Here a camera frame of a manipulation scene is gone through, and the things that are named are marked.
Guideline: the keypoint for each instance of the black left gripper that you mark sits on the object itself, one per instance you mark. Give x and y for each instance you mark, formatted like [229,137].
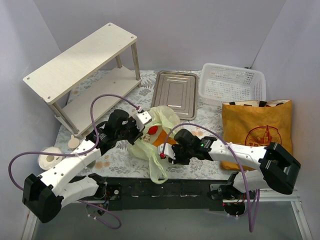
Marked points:
[135,130]

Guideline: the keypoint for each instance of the red toy apple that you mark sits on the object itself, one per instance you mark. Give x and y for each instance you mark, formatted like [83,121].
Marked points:
[153,130]

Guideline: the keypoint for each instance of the light green plastic grocery bag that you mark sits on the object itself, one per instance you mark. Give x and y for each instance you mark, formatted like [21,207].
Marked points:
[165,118]

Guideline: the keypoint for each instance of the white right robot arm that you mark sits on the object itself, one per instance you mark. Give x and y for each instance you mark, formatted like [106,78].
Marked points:
[271,167]

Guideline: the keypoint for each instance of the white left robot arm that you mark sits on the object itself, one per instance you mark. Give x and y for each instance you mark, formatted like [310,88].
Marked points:
[45,195]

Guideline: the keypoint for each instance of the long orange toy bread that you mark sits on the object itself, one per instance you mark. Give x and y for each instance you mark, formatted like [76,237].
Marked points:
[161,139]

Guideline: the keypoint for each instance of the small round wooden spoon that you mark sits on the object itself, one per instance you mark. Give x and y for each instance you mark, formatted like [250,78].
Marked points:
[74,142]

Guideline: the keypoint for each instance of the stainless steel tray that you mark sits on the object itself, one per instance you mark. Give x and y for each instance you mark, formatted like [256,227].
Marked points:
[178,91]

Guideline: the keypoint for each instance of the white plastic perforated basket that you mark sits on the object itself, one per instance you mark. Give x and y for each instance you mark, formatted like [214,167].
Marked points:
[220,84]

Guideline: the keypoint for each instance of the mustard yellow tote bag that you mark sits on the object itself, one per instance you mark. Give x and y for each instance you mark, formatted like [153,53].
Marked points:
[258,123]

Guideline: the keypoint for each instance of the white wooden two-tier shelf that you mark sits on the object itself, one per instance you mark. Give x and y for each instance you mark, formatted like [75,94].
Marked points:
[72,67]

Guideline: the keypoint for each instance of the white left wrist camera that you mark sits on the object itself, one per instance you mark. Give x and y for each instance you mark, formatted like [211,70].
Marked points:
[142,119]

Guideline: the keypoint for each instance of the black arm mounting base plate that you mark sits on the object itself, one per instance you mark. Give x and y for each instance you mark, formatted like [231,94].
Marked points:
[143,194]

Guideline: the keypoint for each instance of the aluminium frame rail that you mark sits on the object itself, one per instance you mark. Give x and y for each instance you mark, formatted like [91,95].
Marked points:
[279,217]

